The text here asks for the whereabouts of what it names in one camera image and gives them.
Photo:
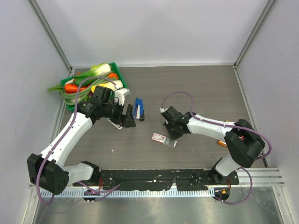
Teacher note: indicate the colourful candy bag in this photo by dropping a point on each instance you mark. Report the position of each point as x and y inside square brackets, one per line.
[220, 142]

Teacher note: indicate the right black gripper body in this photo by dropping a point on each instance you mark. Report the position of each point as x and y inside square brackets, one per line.
[173, 132]

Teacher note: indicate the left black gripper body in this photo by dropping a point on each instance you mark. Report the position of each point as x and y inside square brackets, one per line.
[114, 112]

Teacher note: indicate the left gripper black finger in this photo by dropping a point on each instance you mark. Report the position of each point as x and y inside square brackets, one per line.
[127, 121]
[128, 114]

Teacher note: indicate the upper white bok choy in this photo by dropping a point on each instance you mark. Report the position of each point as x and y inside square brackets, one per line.
[95, 71]

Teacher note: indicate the green plastic tray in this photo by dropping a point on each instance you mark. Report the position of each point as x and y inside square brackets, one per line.
[114, 69]

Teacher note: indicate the large orange carrot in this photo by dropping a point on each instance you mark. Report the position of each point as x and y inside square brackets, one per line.
[72, 88]

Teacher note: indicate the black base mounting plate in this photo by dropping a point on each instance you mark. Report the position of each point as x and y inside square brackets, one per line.
[163, 179]

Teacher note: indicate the green long beans bundle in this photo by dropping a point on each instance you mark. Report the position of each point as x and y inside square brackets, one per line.
[69, 98]

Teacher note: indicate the small orange carrot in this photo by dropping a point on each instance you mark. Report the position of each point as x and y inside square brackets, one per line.
[113, 75]

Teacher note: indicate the yellow white napa cabbage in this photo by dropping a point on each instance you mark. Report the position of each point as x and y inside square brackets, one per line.
[109, 85]

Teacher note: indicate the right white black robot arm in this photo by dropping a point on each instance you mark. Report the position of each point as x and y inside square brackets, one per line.
[243, 142]

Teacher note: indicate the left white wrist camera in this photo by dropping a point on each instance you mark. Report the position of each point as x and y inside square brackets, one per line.
[119, 96]

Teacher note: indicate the dark blue stapler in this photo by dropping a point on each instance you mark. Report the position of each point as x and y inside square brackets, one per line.
[138, 112]

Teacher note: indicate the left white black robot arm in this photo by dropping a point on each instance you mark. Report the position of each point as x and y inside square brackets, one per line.
[47, 170]

